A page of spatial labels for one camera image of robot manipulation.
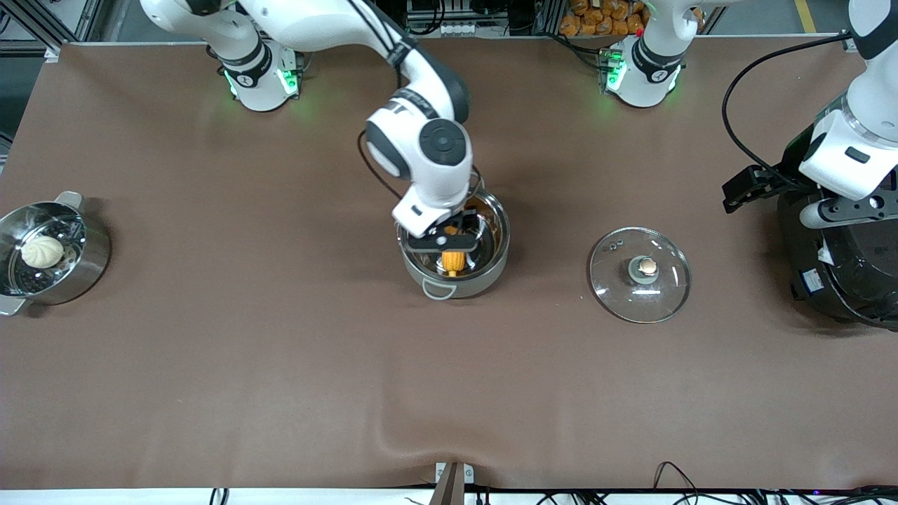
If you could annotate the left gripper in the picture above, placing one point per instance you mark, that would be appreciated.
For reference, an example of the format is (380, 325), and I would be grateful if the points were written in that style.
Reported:
(777, 184)

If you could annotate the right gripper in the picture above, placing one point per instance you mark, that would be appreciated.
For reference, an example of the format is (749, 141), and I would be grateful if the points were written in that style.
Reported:
(468, 226)

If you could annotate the yellow corn cob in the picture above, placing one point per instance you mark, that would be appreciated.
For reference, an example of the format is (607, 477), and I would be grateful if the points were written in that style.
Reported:
(453, 263)

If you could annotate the glass pot lid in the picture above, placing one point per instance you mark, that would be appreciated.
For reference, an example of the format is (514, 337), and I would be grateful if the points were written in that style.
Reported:
(617, 294)

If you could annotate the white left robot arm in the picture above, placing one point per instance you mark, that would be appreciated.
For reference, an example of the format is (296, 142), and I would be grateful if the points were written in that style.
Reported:
(649, 70)

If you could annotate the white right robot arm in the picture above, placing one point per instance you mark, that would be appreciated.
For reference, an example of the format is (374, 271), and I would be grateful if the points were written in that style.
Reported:
(435, 151)

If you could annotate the stainless steel pot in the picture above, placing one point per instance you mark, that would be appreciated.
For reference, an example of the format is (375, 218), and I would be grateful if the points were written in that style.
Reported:
(456, 287)

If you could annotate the steel steamer pot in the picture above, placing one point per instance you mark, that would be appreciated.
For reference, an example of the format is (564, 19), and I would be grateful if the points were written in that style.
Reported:
(88, 263)

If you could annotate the black rice cooker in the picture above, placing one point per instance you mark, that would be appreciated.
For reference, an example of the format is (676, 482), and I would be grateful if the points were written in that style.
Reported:
(856, 280)

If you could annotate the brown table cloth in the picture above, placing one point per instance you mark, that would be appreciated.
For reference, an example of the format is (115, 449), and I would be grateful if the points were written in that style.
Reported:
(449, 393)

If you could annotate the bag of orange snacks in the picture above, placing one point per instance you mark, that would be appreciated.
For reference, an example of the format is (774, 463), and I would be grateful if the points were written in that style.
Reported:
(603, 17)

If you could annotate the white steamed bun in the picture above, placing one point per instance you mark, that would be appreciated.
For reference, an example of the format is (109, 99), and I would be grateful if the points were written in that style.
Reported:
(42, 251)

